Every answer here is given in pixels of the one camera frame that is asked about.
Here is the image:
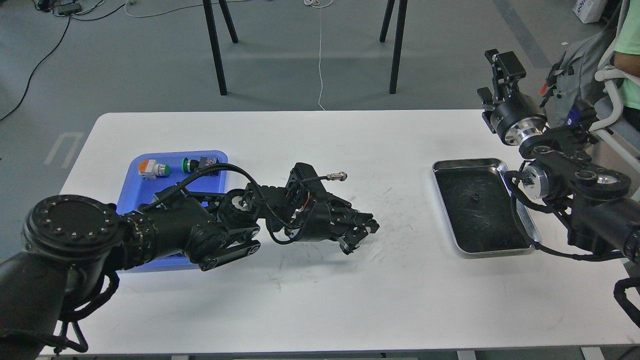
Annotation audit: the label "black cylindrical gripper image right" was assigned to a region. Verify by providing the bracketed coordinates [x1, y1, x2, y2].
[477, 48, 547, 146]

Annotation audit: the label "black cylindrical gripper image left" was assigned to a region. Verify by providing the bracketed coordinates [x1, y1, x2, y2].
[292, 197, 380, 255]

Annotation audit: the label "black robot arm image left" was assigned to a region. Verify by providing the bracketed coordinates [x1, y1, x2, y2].
[0, 162, 380, 360]

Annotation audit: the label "silver metal tray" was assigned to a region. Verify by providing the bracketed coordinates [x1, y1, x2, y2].
[432, 158, 542, 259]

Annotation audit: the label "blue plastic tray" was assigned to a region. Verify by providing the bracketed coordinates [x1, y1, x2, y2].
[116, 150, 229, 274]

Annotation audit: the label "grey backpack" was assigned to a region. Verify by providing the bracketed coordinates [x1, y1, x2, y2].
[539, 28, 617, 128]

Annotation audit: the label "white bag with blue print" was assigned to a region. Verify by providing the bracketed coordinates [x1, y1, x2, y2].
[572, 0, 608, 24]

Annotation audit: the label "black stand legs right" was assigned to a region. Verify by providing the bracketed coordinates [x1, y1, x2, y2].
[378, 0, 409, 95]

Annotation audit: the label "black stand legs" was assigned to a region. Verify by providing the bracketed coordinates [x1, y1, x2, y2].
[201, 0, 239, 96]
[378, 0, 409, 95]

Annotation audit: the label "person in green shirt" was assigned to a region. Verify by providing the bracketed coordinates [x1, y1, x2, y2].
[614, 0, 640, 131]

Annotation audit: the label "black stand legs left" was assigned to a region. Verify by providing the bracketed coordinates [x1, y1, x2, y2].
[201, 0, 239, 96]

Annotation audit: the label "black power strip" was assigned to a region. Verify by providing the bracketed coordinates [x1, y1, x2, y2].
[32, 0, 83, 17]

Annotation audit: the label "white chair frame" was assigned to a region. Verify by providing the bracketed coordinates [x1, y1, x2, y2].
[590, 0, 639, 151]

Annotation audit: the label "green push button switch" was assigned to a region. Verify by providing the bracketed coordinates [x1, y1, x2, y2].
[180, 156, 220, 174]

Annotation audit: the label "white hanging cord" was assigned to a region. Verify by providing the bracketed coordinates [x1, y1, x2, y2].
[303, 0, 334, 111]

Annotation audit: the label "orange push button switch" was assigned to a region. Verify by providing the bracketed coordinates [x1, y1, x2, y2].
[137, 159, 171, 180]

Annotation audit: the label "black floor cable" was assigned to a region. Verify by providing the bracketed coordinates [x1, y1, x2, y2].
[0, 0, 126, 122]

